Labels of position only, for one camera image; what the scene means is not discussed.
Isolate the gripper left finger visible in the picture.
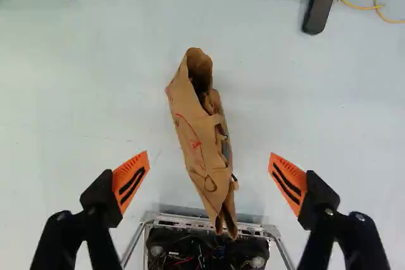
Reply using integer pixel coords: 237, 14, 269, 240
30, 150, 151, 270

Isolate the brown paper bag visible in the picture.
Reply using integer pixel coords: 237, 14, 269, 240
165, 47, 240, 240

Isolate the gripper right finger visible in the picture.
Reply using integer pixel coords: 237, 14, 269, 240
268, 152, 392, 270

